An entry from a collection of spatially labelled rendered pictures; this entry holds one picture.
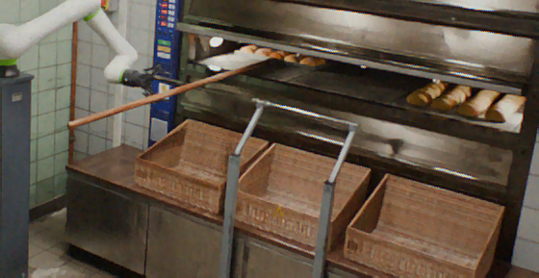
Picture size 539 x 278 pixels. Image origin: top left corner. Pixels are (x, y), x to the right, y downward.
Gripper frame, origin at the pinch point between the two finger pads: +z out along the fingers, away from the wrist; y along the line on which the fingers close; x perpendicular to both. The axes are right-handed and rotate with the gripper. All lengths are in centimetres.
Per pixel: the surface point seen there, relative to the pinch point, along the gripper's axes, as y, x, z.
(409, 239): 58, -43, 118
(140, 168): 51, -7, -19
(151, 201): 64, -2, -6
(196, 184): 48, -5, 19
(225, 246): 70, 5, 44
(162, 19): -23, -53, -44
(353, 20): -40, -55, 71
